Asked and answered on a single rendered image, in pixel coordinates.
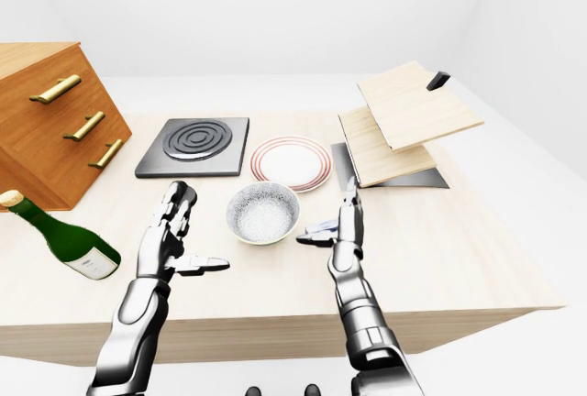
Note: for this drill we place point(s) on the wooden rack with dark base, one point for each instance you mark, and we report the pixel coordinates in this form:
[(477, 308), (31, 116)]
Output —
[(413, 107)]

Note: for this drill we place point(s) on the small dark rounded shape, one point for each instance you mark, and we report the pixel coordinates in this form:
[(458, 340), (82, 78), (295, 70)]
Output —
[(252, 391), (312, 391)]

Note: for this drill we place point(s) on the flat dark stove plate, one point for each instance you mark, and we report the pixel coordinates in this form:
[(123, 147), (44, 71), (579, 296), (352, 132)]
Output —
[(197, 157)]

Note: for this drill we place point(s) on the green glass bottle with cork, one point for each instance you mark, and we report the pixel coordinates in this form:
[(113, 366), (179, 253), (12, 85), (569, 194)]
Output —
[(64, 240)]

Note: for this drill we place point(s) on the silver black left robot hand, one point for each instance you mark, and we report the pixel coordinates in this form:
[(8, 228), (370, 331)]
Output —
[(160, 245)]

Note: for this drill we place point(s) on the blue white cream cheese box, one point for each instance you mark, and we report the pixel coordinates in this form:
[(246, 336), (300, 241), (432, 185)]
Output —
[(323, 226)]

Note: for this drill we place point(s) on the wooden cabinet with drawers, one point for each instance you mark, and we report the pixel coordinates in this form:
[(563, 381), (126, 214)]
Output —
[(27, 157)]

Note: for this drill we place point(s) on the wooden cabinet drawer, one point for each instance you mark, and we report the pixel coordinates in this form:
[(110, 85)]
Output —
[(27, 112), (75, 180), (55, 148)]

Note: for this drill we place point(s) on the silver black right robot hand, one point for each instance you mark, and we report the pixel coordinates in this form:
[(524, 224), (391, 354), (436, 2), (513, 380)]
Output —
[(348, 240)]

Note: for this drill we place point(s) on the patterned grey white bowl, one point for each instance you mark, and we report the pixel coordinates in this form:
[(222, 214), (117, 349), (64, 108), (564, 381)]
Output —
[(262, 215)]

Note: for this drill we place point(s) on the small black block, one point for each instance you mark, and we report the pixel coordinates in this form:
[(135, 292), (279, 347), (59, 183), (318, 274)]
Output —
[(438, 81)]

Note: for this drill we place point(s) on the white plate with red rings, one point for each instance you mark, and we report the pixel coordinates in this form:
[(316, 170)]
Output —
[(291, 163)]

